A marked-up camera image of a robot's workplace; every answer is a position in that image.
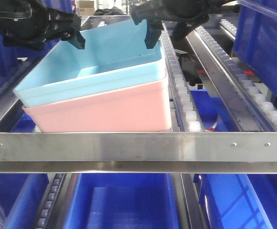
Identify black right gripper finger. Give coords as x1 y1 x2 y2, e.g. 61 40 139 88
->
172 22 197 41
144 20 164 49

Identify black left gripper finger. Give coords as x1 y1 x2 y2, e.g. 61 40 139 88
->
61 30 85 50

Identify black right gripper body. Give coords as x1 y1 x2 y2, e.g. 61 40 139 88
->
131 0 230 25

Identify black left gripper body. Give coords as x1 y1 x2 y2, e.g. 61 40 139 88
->
0 0 81 51

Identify light blue plastic box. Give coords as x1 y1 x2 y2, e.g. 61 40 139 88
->
13 20 165 107

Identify pink plastic box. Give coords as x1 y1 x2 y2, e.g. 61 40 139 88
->
23 73 172 133

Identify cardboard box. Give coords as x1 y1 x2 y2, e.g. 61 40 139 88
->
76 0 95 16

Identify blue bins on left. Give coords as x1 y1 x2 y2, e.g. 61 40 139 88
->
0 0 77 103

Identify blue bin on right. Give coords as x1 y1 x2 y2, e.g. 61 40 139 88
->
234 0 277 97

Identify blue bin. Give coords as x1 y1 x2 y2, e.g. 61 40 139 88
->
62 173 179 229
194 174 277 229
0 174 49 229
234 0 277 97

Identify blue bin middle level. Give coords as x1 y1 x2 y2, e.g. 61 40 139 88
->
190 89 239 132

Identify white roller conveyor track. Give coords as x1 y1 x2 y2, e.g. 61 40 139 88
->
160 26 204 132

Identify grey roller track lower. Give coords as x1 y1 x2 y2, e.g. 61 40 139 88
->
34 173 66 229

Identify blue bin lower centre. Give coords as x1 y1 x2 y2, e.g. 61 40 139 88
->
62 173 179 229

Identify blue bin lower left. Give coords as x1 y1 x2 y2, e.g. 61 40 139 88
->
0 174 49 229

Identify blue bin lower right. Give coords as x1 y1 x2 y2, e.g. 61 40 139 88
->
194 174 277 229

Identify metal shelf rack frame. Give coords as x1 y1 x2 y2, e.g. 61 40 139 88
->
0 14 277 229

